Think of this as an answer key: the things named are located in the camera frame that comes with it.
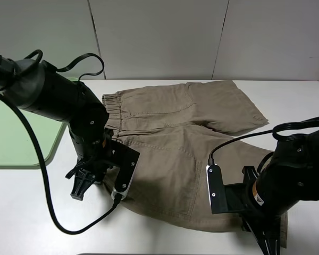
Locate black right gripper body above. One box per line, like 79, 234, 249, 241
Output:
225, 166, 284, 234

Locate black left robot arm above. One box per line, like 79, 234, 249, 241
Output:
0, 50, 113, 200

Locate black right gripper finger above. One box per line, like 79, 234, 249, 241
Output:
251, 227, 280, 255

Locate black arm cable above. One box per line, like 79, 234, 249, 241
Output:
0, 49, 122, 235
208, 113, 319, 167

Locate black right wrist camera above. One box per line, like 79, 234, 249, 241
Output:
206, 165, 229, 214

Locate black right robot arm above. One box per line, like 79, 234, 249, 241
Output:
225, 130, 319, 254

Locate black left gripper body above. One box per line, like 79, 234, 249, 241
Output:
65, 127, 114, 186

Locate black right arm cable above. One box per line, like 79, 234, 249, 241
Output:
208, 113, 319, 167

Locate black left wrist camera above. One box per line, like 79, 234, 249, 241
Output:
111, 141, 140, 201

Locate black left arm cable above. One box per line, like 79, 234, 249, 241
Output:
0, 49, 122, 235

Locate khaki shorts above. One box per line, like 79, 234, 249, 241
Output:
102, 81, 268, 232

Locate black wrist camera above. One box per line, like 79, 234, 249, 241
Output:
206, 165, 229, 214
111, 141, 140, 201

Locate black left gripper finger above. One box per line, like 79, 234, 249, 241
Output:
70, 170, 101, 200

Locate light green plastic tray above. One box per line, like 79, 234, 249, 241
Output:
0, 76, 79, 170

